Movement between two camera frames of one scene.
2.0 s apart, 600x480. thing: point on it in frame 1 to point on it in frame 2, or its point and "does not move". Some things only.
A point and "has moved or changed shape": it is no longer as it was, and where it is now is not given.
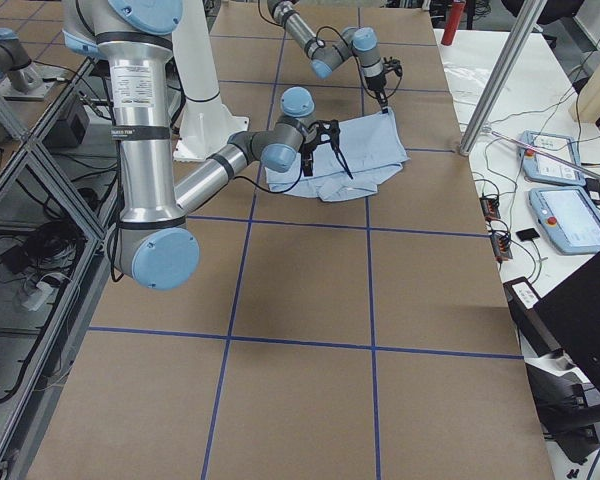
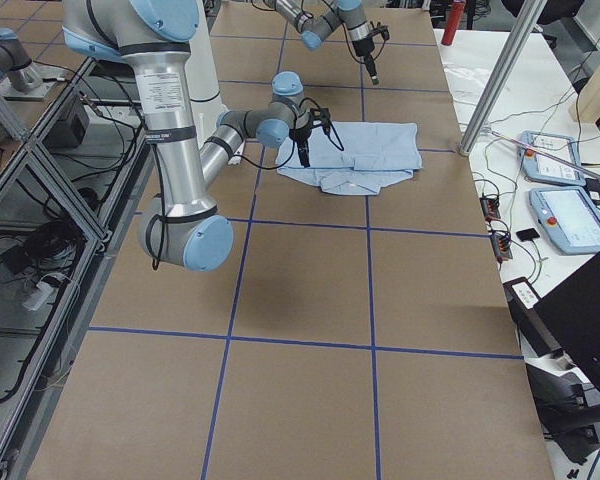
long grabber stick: x=559 y=159 does not move
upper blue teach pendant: x=540 y=168 does not move
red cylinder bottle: x=453 y=22 does not move
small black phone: x=527 y=234 does not move
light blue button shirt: x=372 y=146 has moved or changed shape
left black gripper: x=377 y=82 to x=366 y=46
